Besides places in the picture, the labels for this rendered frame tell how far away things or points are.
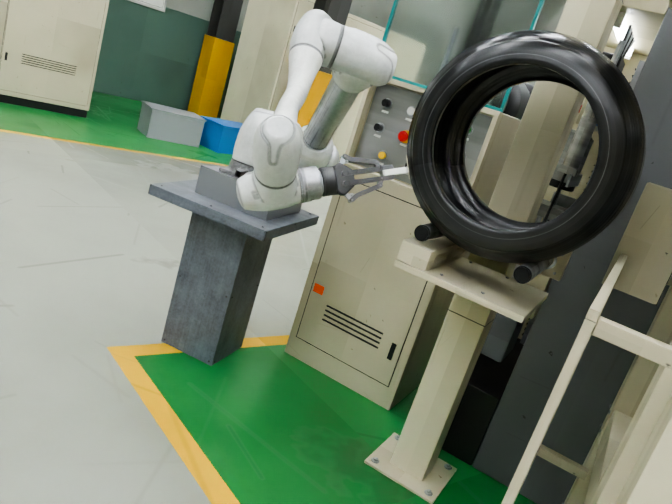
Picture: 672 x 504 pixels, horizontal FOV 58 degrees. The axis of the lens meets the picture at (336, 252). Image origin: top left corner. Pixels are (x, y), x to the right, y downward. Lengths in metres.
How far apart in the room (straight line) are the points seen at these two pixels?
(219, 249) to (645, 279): 1.46
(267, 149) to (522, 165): 0.87
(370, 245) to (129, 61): 7.49
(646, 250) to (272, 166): 1.03
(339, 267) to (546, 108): 1.09
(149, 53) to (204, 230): 7.43
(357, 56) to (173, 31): 8.03
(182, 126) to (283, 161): 5.70
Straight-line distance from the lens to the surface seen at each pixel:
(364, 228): 2.48
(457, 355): 2.05
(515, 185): 1.93
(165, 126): 6.99
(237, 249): 2.33
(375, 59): 1.87
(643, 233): 1.82
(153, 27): 9.68
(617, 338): 1.06
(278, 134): 1.34
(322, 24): 1.88
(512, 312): 1.59
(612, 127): 1.52
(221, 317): 2.43
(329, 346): 2.64
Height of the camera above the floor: 1.22
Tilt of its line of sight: 16 degrees down
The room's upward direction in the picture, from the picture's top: 18 degrees clockwise
